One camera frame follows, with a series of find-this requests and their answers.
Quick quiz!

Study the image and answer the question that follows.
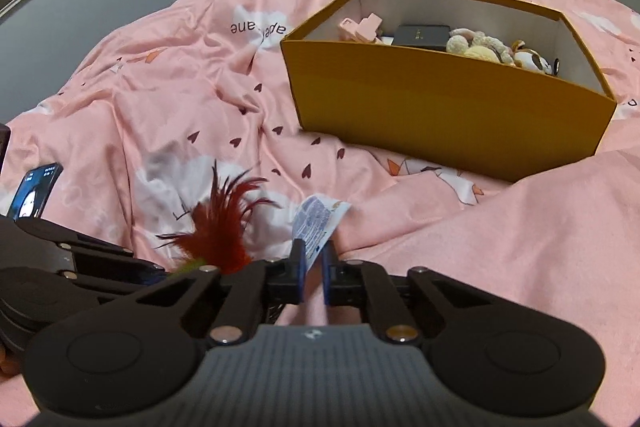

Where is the brown sailor bear plush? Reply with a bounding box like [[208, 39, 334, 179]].
[[511, 40, 560, 76]]

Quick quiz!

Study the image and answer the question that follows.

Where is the smartphone with lit screen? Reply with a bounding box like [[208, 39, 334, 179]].
[[6, 162, 63, 220]]

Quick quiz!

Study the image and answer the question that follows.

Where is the white crochet bunny doll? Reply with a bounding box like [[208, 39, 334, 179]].
[[446, 28, 515, 66]]

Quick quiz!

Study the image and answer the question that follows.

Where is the red feather toy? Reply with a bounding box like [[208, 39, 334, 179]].
[[156, 161, 280, 275]]

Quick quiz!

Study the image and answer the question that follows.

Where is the orange cardboard box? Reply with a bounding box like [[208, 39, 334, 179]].
[[281, 0, 616, 182]]

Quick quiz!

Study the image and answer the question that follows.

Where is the dark navy gift box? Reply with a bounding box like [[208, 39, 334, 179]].
[[392, 25, 450, 52]]

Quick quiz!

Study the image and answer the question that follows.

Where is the pink patterned bed sheet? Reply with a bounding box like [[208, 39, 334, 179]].
[[0, 0, 640, 427]]

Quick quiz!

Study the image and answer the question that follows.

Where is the pink phone holder stick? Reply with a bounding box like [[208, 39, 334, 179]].
[[338, 13, 383, 43]]

